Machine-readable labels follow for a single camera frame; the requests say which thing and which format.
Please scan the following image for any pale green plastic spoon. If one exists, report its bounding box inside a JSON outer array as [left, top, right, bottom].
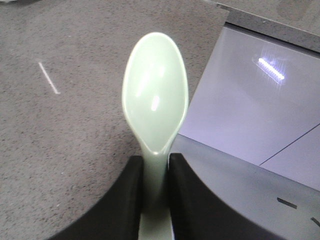
[[122, 32, 189, 240]]

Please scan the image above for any white side cabinet panel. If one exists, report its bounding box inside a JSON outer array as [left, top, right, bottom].
[[180, 24, 320, 190]]

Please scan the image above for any black tape strip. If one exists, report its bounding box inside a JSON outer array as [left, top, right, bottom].
[[276, 197, 298, 209], [311, 217, 320, 227]]

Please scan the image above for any black tape strip right upper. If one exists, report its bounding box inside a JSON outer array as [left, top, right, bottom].
[[276, 197, 298, 209]]

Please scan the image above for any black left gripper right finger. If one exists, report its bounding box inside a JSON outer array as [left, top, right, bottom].
[[168, 153, 281, 240]]

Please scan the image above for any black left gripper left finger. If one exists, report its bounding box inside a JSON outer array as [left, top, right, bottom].
[[50, 155, 144, 240]]

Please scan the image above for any black tape strip right lower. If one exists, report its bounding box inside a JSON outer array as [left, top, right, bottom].
[[311, 217, 320, 227]]

